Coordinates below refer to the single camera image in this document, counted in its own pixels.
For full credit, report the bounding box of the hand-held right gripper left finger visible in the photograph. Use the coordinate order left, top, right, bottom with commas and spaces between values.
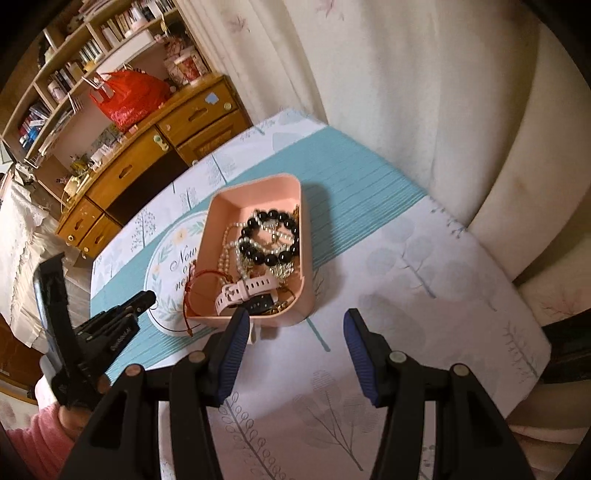
55, 307, 252, 480

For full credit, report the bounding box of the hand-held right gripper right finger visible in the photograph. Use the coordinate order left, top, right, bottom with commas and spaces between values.
342, 308, 539, 480

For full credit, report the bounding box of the red string gold charm bracelet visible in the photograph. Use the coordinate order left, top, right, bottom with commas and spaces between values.
181, 269, 232, 339

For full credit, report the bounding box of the white pearl bead necklace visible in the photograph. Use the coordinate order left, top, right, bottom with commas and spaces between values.
216, 220, 259, 280

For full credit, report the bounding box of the black bead bracelet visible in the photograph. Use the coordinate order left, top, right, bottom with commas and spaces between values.
238, 209, 300, 268

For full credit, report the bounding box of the pink plastic tray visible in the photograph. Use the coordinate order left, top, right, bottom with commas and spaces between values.
185, 173, 317, 329

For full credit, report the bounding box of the person's left forearm pink sleeve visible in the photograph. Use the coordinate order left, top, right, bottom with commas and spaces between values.
6, 401, 79, 480

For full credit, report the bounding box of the person's left hand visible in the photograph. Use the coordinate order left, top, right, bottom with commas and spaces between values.
58, 405, 96, 440

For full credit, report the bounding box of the round floral mat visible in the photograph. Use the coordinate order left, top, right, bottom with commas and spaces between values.
144, 209, 215, 336

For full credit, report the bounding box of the black fitness band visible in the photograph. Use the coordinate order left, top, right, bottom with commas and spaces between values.
240, 298, 280, 318

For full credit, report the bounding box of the white lace cloth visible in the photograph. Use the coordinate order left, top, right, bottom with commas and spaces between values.
0, 179, 66, 348

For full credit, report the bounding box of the wooden cabinet with drawers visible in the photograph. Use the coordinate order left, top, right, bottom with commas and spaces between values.
54, 74, 254, 260

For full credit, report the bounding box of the red plastic bag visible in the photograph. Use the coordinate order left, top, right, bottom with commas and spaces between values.
89, 69, 172, 132

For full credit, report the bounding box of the floral patterned tin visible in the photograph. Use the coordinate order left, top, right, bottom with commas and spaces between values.
165, 45, 209, 88

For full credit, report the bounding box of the wooden bookshelf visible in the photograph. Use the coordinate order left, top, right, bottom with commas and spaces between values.
0, 0, 200, 164

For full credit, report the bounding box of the white sofa cushion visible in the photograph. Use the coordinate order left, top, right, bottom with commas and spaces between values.
466, 28, 591, 326

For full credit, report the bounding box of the pink strap wristwatch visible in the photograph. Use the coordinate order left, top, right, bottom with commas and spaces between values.
215, 272, 280, 315

